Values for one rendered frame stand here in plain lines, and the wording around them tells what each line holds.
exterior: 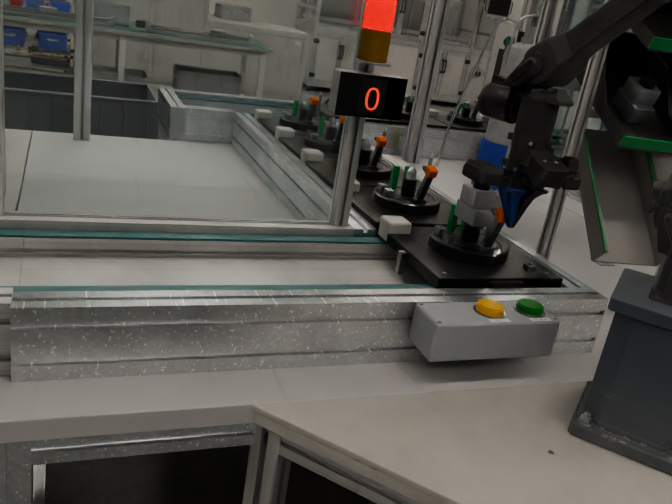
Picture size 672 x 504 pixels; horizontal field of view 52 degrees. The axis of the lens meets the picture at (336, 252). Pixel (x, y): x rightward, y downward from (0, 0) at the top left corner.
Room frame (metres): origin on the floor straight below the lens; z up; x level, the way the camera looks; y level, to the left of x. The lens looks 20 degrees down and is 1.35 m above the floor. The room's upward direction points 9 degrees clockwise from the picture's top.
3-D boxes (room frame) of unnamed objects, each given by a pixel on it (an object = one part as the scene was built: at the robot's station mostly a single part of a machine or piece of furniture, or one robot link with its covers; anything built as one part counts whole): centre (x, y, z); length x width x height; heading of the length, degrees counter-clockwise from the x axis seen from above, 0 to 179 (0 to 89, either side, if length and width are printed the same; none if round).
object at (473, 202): (1.16, -0.22, 1.06); 0.08 x 0.04 x 0.07; 24
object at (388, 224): (1.20, -0.10, 0.97); 0.05 x 0.05 x 0.04; 23
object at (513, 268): (1.15, -0.23, 0.96); 0.24 x 0.24 x 0.02; 23
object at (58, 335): (0.90, -0.04, 0.91); 0.89 x 0.06 x 0.11; 113
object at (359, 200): (1.38, -0.13, 1.01); 0.24 x 0.24 x 0.13; 23
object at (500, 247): (1.15, -0.23, 0.98); 0.14 x 0.14 x 0.02
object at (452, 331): (0.92, -0.23, 0.93); 0.21 x 0.07 x 0.06; 113
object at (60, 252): (1.05, 0.06, 0.91); 0.84 x 0.28 x 0.10; 113
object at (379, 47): (1.18, -0.01, 1.28); 0.05 x 0.05 x 0.05
